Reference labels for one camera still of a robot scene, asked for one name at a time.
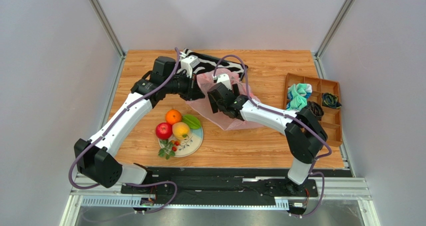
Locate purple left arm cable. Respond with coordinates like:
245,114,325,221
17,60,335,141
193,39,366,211
68,47,182,190

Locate wooden compartment tray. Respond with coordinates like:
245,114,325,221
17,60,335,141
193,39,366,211
284,73,343,147

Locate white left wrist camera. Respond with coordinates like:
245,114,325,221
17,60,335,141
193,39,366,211
179,55,200,78

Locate black rolled socks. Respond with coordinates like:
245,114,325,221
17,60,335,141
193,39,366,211
306,101,325,121

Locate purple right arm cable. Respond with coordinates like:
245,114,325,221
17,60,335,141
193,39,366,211
212,54,333,218

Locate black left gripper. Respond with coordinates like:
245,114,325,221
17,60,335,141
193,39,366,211
164,71,206,102

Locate red apple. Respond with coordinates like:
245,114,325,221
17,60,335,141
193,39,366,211
155,122,173,140

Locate white floral plate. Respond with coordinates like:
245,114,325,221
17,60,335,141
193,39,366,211
158,127,204,157

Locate aluminium frame rail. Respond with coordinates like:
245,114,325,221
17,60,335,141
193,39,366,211
60,174,380,226

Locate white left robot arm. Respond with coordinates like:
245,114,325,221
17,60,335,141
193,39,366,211
71,55,204,188

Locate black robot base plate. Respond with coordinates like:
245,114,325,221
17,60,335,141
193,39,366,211
120,167,321,206

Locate dark blue patterned socks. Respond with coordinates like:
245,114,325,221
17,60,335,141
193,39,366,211
321,93,342,109

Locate yellow peach fruit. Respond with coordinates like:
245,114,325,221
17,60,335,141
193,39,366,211
172,122,191,140

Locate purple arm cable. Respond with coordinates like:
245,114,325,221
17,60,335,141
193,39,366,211
212,54,333,218
68,47,182,190

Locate pink printed plastic bag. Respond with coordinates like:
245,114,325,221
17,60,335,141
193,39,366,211
186,68,262,131

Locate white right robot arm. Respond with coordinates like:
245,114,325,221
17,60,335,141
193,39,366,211
207,83,328,186

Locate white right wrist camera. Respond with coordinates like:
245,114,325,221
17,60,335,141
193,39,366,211
213,73,232,90

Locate zebra striped cloth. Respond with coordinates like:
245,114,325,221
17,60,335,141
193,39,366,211
180,48,245,79

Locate green star fruit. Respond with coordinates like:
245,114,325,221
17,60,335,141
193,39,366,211
182,114,202,129

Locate teal and white socks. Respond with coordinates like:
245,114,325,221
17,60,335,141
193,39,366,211
286,83,313,111

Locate orange fruit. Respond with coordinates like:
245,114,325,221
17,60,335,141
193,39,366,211
165,109,182,125

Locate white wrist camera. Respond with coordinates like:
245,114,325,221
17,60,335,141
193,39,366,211
179,55,200,78
213,73,232,90

